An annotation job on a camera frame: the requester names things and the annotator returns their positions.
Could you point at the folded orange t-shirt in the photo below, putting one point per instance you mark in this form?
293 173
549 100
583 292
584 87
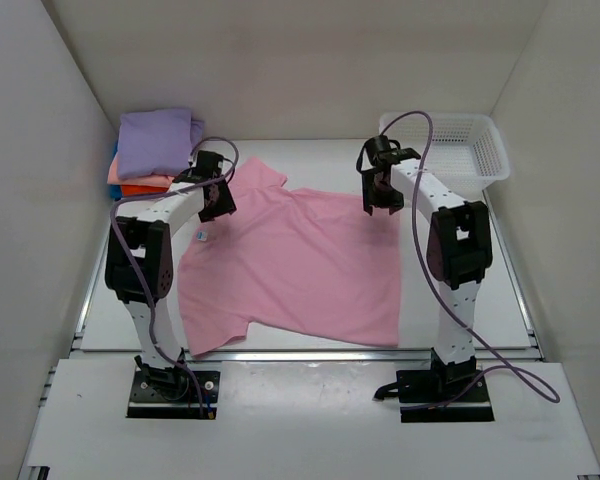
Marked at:
132 190

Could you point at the folded salmon t-shirt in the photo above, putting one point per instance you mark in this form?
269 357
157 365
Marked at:
156 181

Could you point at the white plastic basket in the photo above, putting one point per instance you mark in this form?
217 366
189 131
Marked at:
466 153

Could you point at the aluminium table edge rail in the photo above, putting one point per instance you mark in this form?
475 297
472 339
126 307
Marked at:
501 319

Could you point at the folded purple t-shirt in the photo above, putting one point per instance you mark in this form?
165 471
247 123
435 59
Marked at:
157 142

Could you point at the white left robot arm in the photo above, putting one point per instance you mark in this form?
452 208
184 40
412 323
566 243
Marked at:
140 268

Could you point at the pink t-shirt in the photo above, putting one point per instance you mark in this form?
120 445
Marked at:
302 260

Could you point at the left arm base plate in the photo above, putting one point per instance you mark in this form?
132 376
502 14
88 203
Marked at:
174 397

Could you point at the folded blue t-shirt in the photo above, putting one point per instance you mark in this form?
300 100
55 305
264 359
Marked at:
114 190

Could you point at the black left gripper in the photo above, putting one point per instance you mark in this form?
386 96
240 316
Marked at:
227 206

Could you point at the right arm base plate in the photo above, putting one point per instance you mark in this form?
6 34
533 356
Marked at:
445 400

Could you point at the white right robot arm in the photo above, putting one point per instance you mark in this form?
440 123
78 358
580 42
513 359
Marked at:
457 256

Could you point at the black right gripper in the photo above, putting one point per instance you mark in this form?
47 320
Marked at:
372 202

